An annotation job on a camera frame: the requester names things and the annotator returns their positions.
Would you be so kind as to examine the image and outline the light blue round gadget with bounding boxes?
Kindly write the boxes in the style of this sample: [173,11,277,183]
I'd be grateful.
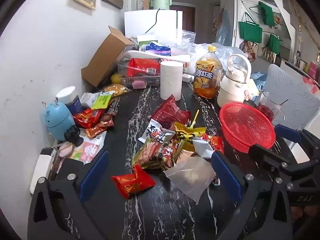
[41,101,75,142]

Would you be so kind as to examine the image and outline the pink box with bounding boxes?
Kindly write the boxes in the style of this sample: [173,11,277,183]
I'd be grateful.
[309,61,320,80]

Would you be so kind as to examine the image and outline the dark blue jar white lid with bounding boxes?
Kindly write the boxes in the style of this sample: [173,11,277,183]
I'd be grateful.
[55,86,84,115]

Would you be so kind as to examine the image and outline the iced tea bottle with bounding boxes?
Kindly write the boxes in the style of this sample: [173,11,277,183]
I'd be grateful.
[193,45,223,99]

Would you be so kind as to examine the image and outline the large dark red snack bag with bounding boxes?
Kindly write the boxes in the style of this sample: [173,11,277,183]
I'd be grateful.
[152,94,192,130]

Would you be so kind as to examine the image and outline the white water jug with handle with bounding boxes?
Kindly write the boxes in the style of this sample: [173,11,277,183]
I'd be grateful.
[217,54,252,108]

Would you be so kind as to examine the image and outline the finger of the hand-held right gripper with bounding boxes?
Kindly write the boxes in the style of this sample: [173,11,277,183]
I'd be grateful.
[274,124,320,155]
[248,144,320,178]

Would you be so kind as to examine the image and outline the white container lid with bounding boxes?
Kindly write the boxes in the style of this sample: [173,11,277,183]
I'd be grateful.
[121,50,192,64]

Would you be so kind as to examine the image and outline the green label packet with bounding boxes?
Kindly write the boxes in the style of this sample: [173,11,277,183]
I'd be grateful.
[91,91,115,110]

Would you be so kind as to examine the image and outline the pale blue embossed chair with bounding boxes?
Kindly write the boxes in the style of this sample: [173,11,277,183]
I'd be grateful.
[260,64,320,130]

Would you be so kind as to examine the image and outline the white mini fridge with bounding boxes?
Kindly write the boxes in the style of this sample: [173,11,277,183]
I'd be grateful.
[124,9,183,39]

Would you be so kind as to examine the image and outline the yellow black snack packet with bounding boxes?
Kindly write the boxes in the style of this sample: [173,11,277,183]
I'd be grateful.
[174,122,207,153]

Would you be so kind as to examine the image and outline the white toilet paper roll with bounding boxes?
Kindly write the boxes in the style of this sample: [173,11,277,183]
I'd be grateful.
[160,60,184,101]

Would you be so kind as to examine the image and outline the hanging blue plastic bag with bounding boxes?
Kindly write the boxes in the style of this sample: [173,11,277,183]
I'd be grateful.
[215,9,234,47]

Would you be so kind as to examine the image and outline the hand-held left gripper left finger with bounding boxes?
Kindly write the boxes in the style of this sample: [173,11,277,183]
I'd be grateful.
[27,151,110,240]

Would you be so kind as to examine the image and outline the dark stick snack packet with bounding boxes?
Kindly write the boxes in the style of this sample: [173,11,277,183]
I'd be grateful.
[106,96,120,115]

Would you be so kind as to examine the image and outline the large green tote bag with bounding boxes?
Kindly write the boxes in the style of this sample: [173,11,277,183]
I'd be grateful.
[239,12,263,43]

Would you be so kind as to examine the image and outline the blue cloth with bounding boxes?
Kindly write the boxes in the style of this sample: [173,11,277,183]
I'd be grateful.
[250,72,267,88]

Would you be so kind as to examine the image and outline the green white box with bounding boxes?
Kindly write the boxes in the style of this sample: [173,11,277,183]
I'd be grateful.
[137,34,158,52]

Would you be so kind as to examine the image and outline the person's right hand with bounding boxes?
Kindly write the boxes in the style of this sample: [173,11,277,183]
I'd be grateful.
[291,204,320,227]

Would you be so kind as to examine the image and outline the clear plastic container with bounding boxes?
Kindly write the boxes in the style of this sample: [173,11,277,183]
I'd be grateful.
[117,57,162,88]

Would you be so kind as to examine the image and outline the white black snack packet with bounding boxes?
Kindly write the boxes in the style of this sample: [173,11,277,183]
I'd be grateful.
[138,119,177,145]

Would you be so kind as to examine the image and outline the black hair claw clip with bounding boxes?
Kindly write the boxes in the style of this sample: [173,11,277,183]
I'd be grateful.
[64,126,84,147]

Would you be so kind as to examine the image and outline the clear zip bag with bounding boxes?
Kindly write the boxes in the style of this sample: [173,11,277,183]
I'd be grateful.
[175,29,195,47]

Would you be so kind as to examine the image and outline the clear frosted plastic bag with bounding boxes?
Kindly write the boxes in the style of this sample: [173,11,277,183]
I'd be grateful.
[164,152,217,205]

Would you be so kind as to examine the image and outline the red plastic basket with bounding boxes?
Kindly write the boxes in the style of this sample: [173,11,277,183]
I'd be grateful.
[219,102,276,154]

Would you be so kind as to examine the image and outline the yellow lollipop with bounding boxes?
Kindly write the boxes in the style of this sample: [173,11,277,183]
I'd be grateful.
[190,109,200,128]

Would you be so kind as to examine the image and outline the black kettle cable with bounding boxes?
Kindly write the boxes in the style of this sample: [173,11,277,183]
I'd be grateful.
[145,9,160,34]

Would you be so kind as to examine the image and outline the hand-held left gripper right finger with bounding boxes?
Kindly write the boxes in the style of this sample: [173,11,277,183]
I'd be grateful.
[211,151,295,240]

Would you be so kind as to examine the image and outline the colourful snack packets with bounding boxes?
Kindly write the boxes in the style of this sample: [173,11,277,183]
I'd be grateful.
[132,141,165,170]

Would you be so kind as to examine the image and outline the open cardboard box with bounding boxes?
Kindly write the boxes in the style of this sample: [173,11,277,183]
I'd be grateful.
[81,26,135,88]

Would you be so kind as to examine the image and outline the crumpled clear plastic bags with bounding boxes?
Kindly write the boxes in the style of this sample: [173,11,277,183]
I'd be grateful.
[192,42,247,68]

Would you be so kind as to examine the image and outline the orange brown snack packet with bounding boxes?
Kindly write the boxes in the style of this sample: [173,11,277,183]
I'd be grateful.
[85,126,107,138]

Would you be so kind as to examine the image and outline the blue pink tissue pack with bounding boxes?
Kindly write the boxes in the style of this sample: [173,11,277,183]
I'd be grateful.
[145,42,172,56]

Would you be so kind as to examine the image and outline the bright red packet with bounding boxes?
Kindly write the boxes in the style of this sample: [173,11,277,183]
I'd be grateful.
[127,58,160,78]

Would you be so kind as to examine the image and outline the dark wooden door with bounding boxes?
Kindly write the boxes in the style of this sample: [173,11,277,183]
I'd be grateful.
[170,5,196,33]

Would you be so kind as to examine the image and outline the yellow printed paper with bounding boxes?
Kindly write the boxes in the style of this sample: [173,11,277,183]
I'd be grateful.
[246,79,260,98]

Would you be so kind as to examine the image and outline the pink round compact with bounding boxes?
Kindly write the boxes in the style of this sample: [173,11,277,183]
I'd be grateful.
[59,142,74,158]

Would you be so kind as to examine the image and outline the white crumpled snack bag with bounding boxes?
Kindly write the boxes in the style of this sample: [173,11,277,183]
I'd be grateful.
[80,92,103,108]

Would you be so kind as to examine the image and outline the clear glass mug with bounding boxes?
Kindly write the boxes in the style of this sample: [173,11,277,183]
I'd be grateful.
[257,91,288,125]

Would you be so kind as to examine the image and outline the printed paper sheet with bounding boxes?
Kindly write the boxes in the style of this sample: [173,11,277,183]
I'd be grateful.
[70,130,107,165]

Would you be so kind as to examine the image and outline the brown red snack packet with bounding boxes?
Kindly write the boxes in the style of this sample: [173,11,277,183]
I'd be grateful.
[97,114,115,128]

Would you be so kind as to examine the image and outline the small red gold snack packet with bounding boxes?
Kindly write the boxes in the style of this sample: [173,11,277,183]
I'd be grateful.
[111,164,156,200]
[201,134,225,154]

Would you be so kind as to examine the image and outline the red gold candy packet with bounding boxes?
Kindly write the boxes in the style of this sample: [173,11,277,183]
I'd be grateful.
[73,109,103,128]

